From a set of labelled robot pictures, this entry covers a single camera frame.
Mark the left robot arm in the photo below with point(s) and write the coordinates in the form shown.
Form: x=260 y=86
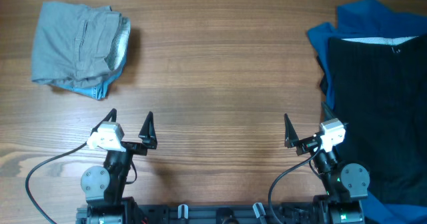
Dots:
x=104 y=185

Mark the light blue folded jeans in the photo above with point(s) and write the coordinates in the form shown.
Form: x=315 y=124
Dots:
x=99 y=91

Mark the grey folded trousers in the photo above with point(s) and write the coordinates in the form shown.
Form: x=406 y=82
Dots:
x=78 y=45

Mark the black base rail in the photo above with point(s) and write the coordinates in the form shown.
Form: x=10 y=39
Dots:
x=256 y=213

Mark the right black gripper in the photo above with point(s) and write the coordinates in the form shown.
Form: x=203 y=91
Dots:
x=291 y=140

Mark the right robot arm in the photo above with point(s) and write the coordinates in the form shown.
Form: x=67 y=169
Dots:
x=345 y=183

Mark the black shorts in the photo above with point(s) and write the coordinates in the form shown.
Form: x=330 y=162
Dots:
x=380 y=92

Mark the blue polo shirt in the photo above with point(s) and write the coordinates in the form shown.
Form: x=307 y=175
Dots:
x=369 y=21

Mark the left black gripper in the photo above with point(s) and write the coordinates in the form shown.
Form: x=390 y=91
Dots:
x=147 y=134

